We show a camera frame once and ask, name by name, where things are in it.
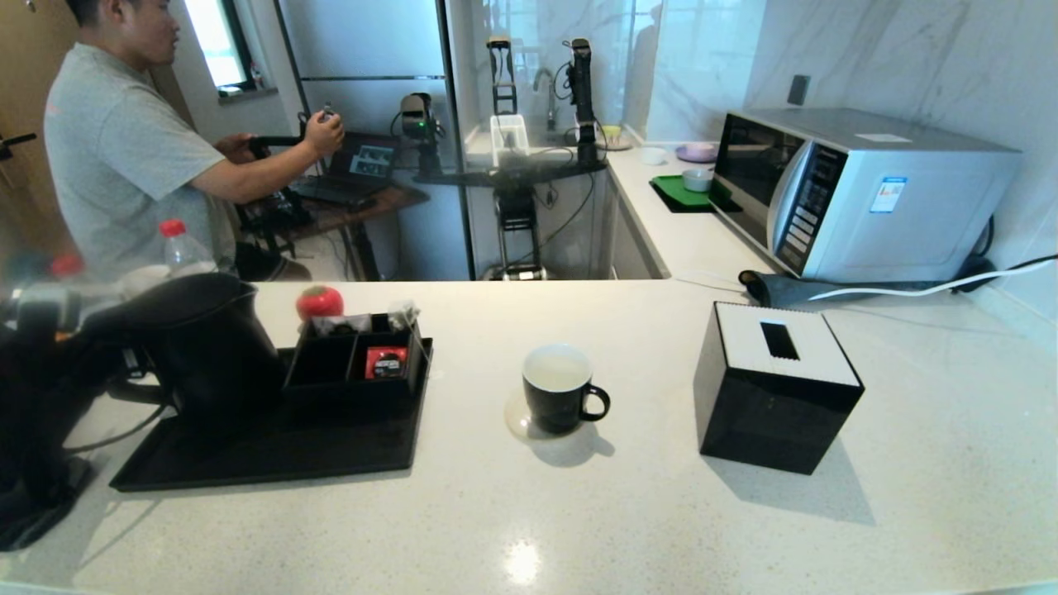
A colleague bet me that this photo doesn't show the white wire rack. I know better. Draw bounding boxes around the white wire rack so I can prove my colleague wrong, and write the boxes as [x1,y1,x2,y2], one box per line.
[490,115,531,169]

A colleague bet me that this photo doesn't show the black mug white inside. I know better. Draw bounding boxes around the black mug white inside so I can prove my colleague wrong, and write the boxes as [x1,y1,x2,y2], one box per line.
[522,344,612,436]

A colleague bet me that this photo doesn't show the silver microwave oven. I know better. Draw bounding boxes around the silver microwave oven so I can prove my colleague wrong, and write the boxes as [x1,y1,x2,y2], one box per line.
[712,107,1022,284]

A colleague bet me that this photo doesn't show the silver refrigerator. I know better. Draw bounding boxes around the silver refrigerator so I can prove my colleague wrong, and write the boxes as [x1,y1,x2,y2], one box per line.
[273,0,477,283]

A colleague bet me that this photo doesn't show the black rectangular serving tray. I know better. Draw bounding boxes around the black rectangular serving tray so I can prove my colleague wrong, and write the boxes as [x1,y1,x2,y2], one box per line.
[109,337,436,493]

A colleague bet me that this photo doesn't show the white tea bag packet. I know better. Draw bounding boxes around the white tea bag packet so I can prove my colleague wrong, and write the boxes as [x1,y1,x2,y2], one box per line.
[312,315,374,338]

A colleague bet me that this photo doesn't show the black handheld teleoperation rig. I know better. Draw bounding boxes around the black handheld teleoperation rig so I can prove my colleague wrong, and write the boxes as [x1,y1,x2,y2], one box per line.
[240,107,344,240]

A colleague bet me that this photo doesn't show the chrome kitchen faucet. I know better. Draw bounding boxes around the chrome kitchen faucet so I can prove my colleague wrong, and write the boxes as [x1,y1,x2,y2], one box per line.
[533,69,560,136]

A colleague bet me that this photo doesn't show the white power cable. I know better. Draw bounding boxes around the white power cable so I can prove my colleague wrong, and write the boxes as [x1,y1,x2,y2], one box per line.
[808,256,1058,303]

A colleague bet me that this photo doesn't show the red coffee sachet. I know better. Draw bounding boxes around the red coffee sachet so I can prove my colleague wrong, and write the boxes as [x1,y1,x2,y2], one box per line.
[365,346,412,381]

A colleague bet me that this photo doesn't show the black leader arm with cables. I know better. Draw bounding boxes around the black leader arm with cables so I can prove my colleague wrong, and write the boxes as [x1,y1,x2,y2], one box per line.
[564,38,600,164]

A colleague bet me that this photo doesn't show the black compartment organizer box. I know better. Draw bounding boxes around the black compartment organizer box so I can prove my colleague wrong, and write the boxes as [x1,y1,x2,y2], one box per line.
[284,312,427,419]

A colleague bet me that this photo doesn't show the red tomato-shaped timer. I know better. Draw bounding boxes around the red tomato-shaped timer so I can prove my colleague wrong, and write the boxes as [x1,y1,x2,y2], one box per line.
[296,285,345,323]

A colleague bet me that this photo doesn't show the black tissue box white lid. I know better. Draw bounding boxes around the black tissue box white lid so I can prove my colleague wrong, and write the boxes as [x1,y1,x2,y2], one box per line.
[693,302,865,476]

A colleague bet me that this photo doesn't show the clear water bottle red cap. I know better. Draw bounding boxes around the clear water bottle red cap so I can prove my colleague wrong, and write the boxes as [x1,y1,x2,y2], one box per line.
[8,255,125,331]
[160,219,220,278]

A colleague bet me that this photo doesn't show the black electric kettle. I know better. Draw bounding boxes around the black electric kettle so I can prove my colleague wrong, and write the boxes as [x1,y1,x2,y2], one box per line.
[83,273,286,432]

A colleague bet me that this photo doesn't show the black power cable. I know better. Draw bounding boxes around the black power cable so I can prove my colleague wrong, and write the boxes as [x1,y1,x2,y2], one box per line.
[951,217,1058,286]

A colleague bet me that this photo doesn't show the person in grey t-shirt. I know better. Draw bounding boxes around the person in grey t-shirt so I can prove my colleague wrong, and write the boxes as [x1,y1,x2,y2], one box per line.
[43,0,346,283]

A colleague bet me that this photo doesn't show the black teleoperation rig stand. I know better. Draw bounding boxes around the black teleoperation rig stand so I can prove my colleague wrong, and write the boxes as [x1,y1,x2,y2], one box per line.
[413,157,610,283]

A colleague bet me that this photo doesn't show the white kitchen cabinet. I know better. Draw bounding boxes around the white kitchen cabinet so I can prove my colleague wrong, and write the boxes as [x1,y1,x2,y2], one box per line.
[595,169,672,283]

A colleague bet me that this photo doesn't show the round translucent coaster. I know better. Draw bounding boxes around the round translucent coaster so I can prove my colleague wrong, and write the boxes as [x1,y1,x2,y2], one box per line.
[505,388,579,444]

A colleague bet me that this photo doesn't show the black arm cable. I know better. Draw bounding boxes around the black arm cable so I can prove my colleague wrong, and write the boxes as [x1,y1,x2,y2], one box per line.
[62,403,168,455]

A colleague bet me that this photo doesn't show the black upright frame device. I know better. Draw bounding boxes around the black upright frame device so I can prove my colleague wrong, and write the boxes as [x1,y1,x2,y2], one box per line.
[487,36,519,117]

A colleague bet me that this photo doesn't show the window with dark frame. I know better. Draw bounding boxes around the window with dark frame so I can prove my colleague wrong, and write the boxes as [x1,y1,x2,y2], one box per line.
[182,0,259,102]

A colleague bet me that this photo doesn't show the green plastic tray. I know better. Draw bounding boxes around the green plastic tray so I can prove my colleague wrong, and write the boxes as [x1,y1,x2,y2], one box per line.
[649,175,742,216]

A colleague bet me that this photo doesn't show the black laptop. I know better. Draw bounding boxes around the black laptop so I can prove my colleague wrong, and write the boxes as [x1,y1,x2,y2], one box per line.
[298,132,402,206]

